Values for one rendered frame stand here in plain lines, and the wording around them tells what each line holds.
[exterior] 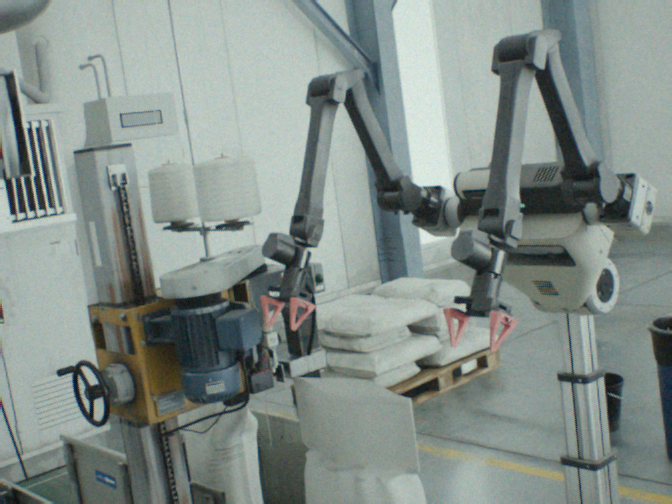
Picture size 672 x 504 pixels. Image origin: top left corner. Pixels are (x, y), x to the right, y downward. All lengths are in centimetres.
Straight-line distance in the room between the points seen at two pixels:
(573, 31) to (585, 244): 872
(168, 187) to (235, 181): 29
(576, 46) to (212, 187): 888
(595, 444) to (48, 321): 341
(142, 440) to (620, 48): 913
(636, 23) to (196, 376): 908
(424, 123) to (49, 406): 523
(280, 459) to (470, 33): 720
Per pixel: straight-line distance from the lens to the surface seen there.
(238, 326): 220
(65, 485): 411
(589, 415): 265
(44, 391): 528
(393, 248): 857
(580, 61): 1076
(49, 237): 523
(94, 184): 238
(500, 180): 182
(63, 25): 577
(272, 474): 341
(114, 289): 239
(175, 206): 251
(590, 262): 235
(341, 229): 827
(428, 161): 916
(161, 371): 241
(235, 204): 228
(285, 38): 803
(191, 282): 220
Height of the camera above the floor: 171
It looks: 8 degrees down
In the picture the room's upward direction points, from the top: 8 degrees counter-clockwise
